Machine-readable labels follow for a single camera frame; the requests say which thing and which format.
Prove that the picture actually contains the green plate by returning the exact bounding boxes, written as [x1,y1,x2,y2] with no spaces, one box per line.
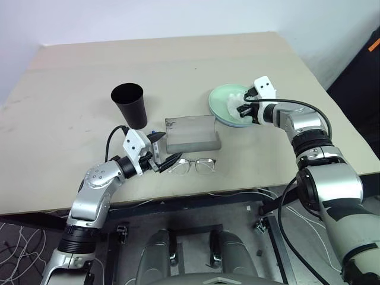
[208,84,257,127]

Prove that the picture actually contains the dark grey rounded shape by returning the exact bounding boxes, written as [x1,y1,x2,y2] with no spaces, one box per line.
[138,229,179,280]
[218,230,259,279]

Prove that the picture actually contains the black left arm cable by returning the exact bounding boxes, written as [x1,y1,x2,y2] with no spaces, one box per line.
[105,125,131,163]

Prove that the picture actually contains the light blue plate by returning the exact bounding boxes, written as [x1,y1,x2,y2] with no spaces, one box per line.
[209,108,257,129]

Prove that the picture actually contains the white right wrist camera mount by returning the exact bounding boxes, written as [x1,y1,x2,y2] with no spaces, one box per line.
[254,75,278,101]

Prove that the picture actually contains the black object with orange tag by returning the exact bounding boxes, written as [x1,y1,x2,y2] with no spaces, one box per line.
[325,28,380,176]

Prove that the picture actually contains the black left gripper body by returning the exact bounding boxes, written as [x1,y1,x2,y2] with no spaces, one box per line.
[138,149,157,176]

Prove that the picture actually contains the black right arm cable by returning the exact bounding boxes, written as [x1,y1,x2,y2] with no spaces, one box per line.
[243,99,342,285]

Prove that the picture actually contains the small white plate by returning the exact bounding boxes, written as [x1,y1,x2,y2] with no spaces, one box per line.
[227,90,253,120]

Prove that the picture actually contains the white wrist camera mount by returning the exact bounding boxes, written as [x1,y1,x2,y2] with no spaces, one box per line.
[254,75,278,101]
[123,129,149,175]

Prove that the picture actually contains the black metal table frame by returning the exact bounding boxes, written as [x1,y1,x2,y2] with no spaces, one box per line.
[0,186,300,285]

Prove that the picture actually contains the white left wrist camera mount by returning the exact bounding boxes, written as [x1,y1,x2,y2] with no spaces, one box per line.
[123,129,149,175]

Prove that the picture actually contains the grey glasses case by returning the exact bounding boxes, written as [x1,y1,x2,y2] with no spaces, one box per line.
[164,114,223,155]

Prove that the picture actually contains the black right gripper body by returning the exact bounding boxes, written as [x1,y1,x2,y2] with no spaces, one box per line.
[248,100,260,125]

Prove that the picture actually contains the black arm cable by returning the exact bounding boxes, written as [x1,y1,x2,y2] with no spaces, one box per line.
[243,99,342,285]
[105,125,131,163]

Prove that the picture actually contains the clear frame glasses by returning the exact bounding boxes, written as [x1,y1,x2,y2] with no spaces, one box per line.
[167,157,218,176]

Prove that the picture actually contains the white floor cable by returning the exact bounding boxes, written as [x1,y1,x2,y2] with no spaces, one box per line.
[0,221,50,285]

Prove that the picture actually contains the black cup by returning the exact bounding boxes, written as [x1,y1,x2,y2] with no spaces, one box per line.
[110,83,148,131]

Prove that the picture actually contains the silver metal latch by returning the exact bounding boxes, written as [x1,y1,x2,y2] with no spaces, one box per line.
[115,224,130,245]
[252,218,270,236]

